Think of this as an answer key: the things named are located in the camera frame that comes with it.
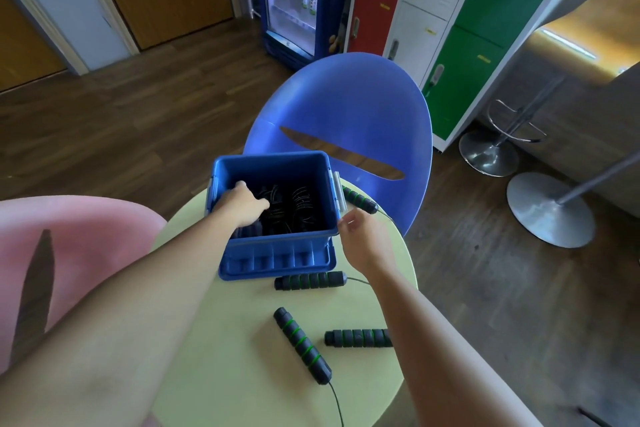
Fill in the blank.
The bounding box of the person's left forearm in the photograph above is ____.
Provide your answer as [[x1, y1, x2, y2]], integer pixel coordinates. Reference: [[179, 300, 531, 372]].
[[0, 211, 242, 427]]

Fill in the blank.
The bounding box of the person's right forearm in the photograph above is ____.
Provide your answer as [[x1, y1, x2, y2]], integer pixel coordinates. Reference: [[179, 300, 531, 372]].
[[367, 261, 544, 427]]

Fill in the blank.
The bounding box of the bar counter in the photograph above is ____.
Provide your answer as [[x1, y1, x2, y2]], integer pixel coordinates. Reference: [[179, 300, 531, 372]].
[[477, 0, 640, 218]]

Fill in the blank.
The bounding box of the black green jump rope handle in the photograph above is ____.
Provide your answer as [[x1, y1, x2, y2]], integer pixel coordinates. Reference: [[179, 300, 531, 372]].
[[324, 329, 394, 348], [274, 271, 347, 291], [341, 185, 380, 216], [273, 307, 333, 386]]

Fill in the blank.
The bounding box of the pink plastic chair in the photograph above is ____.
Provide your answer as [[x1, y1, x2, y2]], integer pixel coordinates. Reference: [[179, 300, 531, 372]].
[[0, 195, 169, 375]]

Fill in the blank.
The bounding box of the person's left hand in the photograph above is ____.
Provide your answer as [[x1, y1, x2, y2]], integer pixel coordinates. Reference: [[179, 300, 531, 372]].
[[212, 180, 271, 242]]

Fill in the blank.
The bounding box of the blue plastic storage box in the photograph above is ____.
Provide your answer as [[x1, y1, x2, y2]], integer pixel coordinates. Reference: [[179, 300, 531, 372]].
[[205, 151, 347, 283]]

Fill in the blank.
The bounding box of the bundle of black jump ropes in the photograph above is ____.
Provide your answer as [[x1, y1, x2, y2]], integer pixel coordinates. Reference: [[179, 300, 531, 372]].
[[235, 183, 322, 237]]

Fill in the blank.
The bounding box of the chrome bar stool with footrest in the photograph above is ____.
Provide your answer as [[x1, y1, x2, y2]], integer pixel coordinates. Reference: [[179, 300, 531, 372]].
[[459, 74, 569, 177]]

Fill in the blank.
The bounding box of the blue plastic chair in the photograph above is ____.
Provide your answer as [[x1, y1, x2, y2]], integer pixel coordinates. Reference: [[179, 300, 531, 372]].
[[242, 52, 434, 237]]

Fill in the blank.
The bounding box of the person's right hand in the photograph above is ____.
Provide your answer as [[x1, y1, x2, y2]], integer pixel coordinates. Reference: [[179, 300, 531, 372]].
[[337, 208, 402, 278]]

